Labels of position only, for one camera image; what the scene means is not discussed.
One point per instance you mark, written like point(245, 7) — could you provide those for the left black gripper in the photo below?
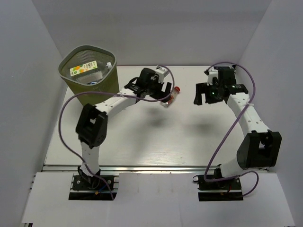
point(163, 94)

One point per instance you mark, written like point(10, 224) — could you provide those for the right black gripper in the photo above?
point(202, 88)

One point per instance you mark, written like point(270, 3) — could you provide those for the red cap red label bottle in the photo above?
point(172, 98)

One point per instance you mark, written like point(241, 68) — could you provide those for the orange label white cap bottle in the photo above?
point(89, 68)

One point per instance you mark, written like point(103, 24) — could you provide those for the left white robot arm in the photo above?
point(92, 124)

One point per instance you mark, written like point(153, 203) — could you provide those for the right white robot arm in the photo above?
point(260, 146)

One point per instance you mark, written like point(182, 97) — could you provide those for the blue corner label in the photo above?
point(223, 67)

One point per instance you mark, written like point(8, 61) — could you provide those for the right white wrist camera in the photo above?
point(211, 73)

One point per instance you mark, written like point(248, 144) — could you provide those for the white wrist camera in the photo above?
point(211, 73)
point(161, 72)

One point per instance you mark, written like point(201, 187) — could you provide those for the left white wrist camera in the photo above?
point(161, 72)

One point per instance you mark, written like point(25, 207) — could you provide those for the aluminium table edge rail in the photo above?
point(124, 169)

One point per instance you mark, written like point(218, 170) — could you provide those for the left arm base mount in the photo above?
point(80, 190)

